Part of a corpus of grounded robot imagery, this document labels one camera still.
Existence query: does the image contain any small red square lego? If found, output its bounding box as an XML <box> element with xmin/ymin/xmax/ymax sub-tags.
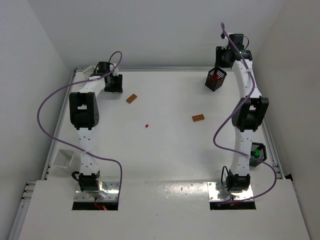
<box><xmin>213</xmin><ymin>74</ymin><xmax>222</xmax><ymax>81</ymax></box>

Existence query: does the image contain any dark green lego brick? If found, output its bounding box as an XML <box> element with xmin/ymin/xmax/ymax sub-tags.
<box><xmin>252</xmin><ymin>149</ymin><xmax>261</xmax><ymax>159</ymax></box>

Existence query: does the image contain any red flower lego brick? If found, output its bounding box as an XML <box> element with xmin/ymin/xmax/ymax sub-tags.
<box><xmin>209</xmin><ymin>78</ymin><xmax>217</xmax><ymax>85</ymax></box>

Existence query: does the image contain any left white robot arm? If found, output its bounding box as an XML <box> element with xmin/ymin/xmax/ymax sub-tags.
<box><xmin>69</xmin><ymin>61</ymin><xmax>123</xmax><ymax>194</ymax></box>

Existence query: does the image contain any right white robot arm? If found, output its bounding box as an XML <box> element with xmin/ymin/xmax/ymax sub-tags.
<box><xmin>215</xmin><ymin>33</ymin><xmax>269</xmax><ymax>192</ymax></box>

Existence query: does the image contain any black slotted bin back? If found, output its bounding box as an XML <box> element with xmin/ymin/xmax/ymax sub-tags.
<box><xmin>205</xmin><ymin>67</ymin><xmax>227</xmax><ymax>92</ymax></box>

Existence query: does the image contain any black slotted bin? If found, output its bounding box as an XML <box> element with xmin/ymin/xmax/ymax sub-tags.
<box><xmin>205</xmin><ymin>67</ymin><xmax>227</xmax><ymax>92</ymax></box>
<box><xmin>249</xmin><ymin>142</ymin><xmax>267</xmax><ymax>167</ymax></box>

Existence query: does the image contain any orange lego plate left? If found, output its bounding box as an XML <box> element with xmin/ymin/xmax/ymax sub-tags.
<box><xmin>126</xmin><ymin>94</ymin><xmax>138</xmax><ymax>104</ymax></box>

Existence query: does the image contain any orange lego plate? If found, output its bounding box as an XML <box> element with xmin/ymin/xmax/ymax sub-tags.
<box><xmin>192</xmin><ymin>114</ymin><xmax>205</xmax><ymax>122</ymax></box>
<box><xmin>126</xmin><ymin>94</ymin><xmax>138</xmax><ymax>104</ymax></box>

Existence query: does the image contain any white slotted bin back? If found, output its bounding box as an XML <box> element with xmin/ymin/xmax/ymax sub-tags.
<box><xmin>82</xmin><ymin>65</ymin><xmax>96</xmax><ymax>80</ymax></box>

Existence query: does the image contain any white slotted bin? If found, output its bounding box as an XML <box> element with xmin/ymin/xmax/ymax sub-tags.
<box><xmin>52</xmin><ymin>149</ymin><xmax>79</xmax><ymax>172</ymax></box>
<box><xmin>82</xmin><ymin>65</ymin><xmax>96</xmax><ymax>80</ymax></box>

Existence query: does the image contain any orange lego plate right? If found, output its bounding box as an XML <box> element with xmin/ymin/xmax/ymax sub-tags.
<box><xmin>192</xmin><ymin>114</ymin><xmax>205</xmax><ymax>122</ymax></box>

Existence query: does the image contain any white slotted bin left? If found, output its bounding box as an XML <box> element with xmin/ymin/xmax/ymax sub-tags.
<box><xmin>52</xmin><ymin>149</ymin><xmax>79</xmax><ymax>172</ymax></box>

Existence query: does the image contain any black slotted bin right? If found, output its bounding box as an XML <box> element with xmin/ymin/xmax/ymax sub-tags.
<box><xmin>249</xmin><ymin>142</ymin><xmax>267</xmax><ymax>167</ymax></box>

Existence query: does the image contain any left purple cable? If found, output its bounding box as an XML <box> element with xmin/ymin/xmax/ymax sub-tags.
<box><xmin>36</xmin><ymin>51</ymin><xmax>123</xmax><ymax>198</ymax></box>

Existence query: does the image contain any purple cable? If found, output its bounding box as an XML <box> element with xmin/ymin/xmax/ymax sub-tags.
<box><xmin>36</xmin><ymin>51</ymin><xmax>123</xmax><ymax>198</ymax></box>
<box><xmin>212</xmin><ymin>22</ymin><xmax>278</xmax><ymax>204</ymax></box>

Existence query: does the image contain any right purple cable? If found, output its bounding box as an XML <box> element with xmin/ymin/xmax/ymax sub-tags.
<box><xmin>212</xmin><ymin>22</ymin><xmax>278</xmax><ymax>204</ymax></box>

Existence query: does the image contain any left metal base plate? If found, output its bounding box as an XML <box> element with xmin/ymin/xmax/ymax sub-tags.
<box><xmin>73</xmin><ymin>181</ymin><xmax>120</xmax><ymax>203</ymax></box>

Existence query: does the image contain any metal base plate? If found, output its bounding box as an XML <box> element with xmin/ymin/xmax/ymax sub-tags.
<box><xmin>73</xmin><ymin>181</ymin><xmax>120</xmax><ymax>203</ymax></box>
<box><xmin>207</xmin><ymin>181</ymin><xmax>254</xmax><ymax>203</ymax></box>

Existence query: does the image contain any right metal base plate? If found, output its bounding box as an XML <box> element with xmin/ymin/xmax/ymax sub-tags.
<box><xmin>207</xmin><ymin>181</ymin><xmax>254</xmax><ymax>203</ymax></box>

